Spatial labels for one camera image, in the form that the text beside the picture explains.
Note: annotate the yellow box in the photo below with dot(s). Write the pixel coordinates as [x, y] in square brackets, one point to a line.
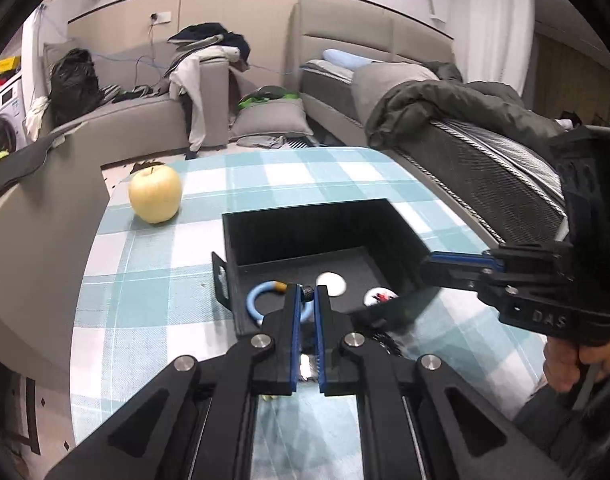
[7, 64]

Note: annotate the grey cushion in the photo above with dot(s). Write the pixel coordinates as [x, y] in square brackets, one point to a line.
[272, 120]

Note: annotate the black jewelry box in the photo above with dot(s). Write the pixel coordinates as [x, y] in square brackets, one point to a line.
[305, 232]

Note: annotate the striped cloth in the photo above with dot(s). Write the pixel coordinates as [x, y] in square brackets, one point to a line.
[130, 93]

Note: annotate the person's right forearm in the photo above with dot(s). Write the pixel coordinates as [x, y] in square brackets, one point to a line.
[575, 440]

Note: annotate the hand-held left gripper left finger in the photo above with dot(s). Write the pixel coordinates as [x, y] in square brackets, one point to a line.
[298, 332]

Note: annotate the grey sofa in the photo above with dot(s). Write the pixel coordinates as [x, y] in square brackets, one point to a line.
[135, 115]

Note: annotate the white washing machine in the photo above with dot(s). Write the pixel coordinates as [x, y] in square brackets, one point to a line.
[5, 120]

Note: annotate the black bead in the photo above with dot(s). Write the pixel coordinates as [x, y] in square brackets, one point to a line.
[308, 291]

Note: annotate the grey armchair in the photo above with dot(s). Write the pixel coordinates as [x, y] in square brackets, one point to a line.
[30, 260]

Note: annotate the teal checked tablecloth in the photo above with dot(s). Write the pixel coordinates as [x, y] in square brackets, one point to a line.
[155, 280]

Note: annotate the person's right hand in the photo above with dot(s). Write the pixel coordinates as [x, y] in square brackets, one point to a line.
[560, 365]

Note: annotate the light blue pillow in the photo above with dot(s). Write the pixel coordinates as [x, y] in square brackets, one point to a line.
[345, 58]

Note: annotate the green cloth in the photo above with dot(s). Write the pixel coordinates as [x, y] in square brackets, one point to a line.
[255, 101]

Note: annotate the white disc with red jewelry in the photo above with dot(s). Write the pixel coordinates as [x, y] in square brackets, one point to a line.
[376, 296]

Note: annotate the white round disc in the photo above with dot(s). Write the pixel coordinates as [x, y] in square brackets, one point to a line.
[331, 282]

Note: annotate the dark green duvet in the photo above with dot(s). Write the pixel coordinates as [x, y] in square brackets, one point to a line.
[465, 105]

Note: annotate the white wall socket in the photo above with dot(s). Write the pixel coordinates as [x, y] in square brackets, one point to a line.
[160, 17]

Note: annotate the grey upholstered bed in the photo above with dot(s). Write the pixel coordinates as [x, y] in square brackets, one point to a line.
[345, 35]

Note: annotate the pile of clothes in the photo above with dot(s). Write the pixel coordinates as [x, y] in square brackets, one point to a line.
[205, 55]

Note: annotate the yellow apple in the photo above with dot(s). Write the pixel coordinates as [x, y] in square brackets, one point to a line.
[154, 192]

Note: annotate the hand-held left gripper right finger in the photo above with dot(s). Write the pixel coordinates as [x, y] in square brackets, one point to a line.
[318, 340]

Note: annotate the black box lid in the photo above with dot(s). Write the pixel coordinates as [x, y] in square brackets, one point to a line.
[395, 310]

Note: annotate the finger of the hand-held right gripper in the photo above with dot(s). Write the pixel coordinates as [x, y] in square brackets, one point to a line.
[460, 259]
[450, 276]

